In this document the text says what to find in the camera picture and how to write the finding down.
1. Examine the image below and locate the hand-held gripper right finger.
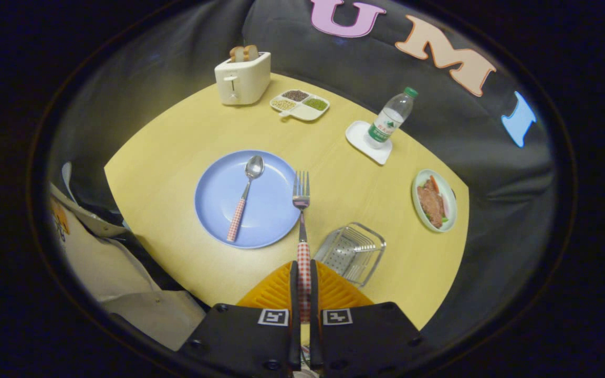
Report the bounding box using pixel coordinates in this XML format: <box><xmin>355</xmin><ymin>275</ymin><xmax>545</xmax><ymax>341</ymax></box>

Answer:
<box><xmin>309</xmin><ymin>260</ymin><xmax>424</xmax><ymax>376</ymax></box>

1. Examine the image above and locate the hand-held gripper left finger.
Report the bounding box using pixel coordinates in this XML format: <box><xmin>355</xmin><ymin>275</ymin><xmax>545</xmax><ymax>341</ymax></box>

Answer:
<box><xmin>176</xmin><ymin>261</ymin><xmax>301</xmax><ymax>376</ymax></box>

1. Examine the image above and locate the fork with red checked handle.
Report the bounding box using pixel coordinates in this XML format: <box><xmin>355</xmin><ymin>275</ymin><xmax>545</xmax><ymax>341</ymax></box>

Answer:
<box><xmin>292</xmin><ymin>171</ymin><xmax>312</xmax><ymax>322</ymax></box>

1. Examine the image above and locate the spoon with red checked handle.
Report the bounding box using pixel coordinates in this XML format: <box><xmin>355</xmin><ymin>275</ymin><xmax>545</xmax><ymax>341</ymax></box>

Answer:
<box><xmin>226</xmin><ymin>155</ymin><xmax>265</xmax><ymax>243</ymax></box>

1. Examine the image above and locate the blue plate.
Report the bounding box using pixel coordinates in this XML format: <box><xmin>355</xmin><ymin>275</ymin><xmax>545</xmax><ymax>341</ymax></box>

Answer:
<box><xmin>194</xmin><ymin>150</ymin><xmax>301</xmax><ymax>249</ymax></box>

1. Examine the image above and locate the pale green plate of meat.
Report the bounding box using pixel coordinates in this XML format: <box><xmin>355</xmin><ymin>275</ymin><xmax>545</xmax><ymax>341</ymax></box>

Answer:
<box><xmin>412</xmin><ymin>169</ymin><xmax>457</xmax><ymax>233</ymax></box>

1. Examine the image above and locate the white coaster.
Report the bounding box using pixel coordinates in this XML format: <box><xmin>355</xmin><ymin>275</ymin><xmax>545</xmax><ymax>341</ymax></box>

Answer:
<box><xmin>346</xmin><ymin>121</ymin><xmax>393</xmax><ymax>165</ymax></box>

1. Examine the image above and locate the clear water bottle green cap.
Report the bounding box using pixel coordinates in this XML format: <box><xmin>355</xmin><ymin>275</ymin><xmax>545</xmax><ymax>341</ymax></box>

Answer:
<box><xmin>367</xmin><ymin>87</ymin><xmax>419</xmax><ymax>149</ymax></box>

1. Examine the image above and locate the white divided bean dish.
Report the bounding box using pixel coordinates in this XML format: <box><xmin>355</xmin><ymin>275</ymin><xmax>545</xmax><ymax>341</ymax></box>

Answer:
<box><xmin>269</xmin><ymin>89</ymin><xmax>330</xmax><ymax>122</ymax></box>

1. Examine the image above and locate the white toaster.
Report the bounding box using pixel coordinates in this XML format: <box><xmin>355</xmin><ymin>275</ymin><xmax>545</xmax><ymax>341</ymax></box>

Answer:
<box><xmin>214</xmin><ymin>51</ymin><xmax>272</xmax><ymax>106</ymax></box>

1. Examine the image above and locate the metal wire basket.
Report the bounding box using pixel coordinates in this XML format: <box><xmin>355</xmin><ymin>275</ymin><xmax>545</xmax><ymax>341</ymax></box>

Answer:
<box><xmin>313</xmin><ymin>222</ymin><xmax>387</xmax><ymax>288</ymax></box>

